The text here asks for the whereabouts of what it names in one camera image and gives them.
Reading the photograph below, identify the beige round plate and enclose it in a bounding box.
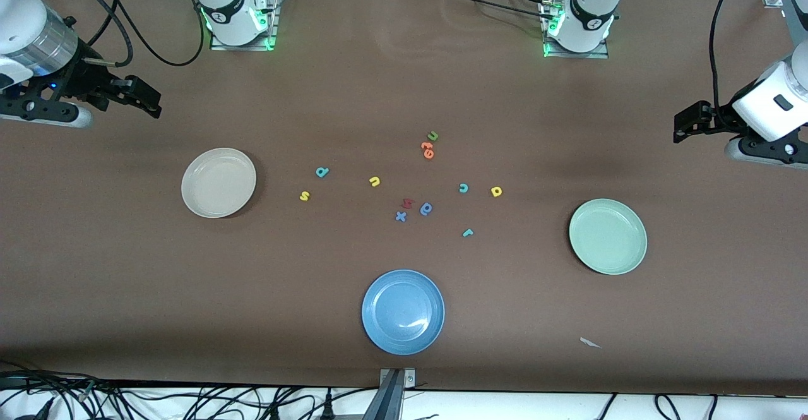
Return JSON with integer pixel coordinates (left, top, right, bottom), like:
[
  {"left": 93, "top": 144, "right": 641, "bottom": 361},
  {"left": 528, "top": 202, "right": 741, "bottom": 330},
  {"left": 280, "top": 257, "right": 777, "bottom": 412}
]
[{"left": 181, "top": 148, "right": 258, "bottom": 219}]

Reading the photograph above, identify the green round plate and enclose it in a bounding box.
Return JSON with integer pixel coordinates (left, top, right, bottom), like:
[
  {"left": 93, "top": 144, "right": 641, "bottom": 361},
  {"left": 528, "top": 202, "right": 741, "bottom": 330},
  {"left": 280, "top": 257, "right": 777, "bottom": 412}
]
[{"left": 569, "top": 198, "right": 648, "bottom": 275}]

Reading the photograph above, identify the brown table cover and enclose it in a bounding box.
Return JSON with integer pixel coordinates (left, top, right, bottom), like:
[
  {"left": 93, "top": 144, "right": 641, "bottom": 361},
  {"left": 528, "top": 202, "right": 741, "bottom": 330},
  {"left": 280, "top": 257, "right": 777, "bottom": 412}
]
[{"left": 0, "top": 0, "right": 808, "bottom": 395}]

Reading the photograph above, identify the blue round plate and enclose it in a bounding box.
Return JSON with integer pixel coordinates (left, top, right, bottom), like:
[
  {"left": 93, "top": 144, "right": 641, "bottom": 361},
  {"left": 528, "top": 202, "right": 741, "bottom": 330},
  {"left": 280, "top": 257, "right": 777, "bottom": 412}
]
[{"left": 361, "top": 269, "right": 446, "bottom": 356}]

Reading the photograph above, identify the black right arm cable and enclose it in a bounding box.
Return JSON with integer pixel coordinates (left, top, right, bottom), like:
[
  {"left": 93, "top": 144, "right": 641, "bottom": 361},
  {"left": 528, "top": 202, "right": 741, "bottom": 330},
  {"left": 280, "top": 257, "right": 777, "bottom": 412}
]
[
  {"left": 60, "top": 0, "right": 134, "bottom": 68},
  {"left": 112, "top": 0, "right": 206, "bottom": 68}
]

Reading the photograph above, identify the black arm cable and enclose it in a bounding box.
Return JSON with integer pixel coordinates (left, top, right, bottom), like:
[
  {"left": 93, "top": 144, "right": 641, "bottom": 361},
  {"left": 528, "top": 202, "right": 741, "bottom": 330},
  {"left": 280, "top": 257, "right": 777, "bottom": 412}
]
[
  {"left": 60, "top": 0, "right": 134, "bottom": 68},
  {"left": 112, "top": 0, "right": 206, "bottom": 68},
  {"left": 710, "top": 0, "right": 749, "bottom": 117}
]

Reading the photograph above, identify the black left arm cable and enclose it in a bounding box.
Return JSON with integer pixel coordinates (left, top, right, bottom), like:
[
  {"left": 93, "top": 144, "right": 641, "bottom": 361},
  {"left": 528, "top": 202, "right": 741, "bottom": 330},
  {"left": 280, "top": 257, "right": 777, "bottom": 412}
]
[{"left": 710, "top": 0, "right": 749, "bottom": 117}]

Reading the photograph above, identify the black cable tangle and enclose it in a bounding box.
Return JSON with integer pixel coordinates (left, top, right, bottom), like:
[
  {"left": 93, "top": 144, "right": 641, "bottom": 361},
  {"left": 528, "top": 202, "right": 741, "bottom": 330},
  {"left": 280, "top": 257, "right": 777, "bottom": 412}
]
[{"left": 0, "top": 360, "right": 379, "bottom": 420}]

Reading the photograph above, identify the grey metal stand post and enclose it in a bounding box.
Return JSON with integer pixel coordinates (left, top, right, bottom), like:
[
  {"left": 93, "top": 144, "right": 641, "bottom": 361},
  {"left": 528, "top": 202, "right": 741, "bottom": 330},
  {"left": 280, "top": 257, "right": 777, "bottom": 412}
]
[{"left": 363, "top": 368, "right": 417, "bottom": 420}]

